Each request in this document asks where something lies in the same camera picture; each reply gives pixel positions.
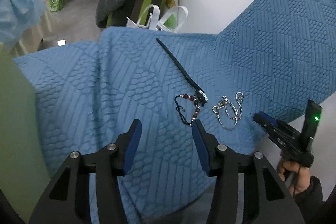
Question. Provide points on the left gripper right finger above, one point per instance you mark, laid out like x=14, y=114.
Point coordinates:
x=220, y=161

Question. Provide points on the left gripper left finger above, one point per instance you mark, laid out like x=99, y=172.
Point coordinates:
x=113, y=161

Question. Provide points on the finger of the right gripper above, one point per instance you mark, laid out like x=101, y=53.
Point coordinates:
x=269, y=124
x=266, y=119

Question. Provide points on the black hair stick with rhinestones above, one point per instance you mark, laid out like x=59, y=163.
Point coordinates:
x=200, y=94

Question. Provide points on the right hand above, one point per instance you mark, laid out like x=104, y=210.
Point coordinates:
x=295, y=175

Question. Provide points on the blue textured sofa cover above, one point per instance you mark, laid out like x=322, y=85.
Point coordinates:
x=274, y=57

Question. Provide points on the green plastic stool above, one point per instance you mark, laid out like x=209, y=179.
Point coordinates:
x=134, y=10

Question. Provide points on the white strapped tote bag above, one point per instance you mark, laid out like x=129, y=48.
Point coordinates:
x=157, y=24

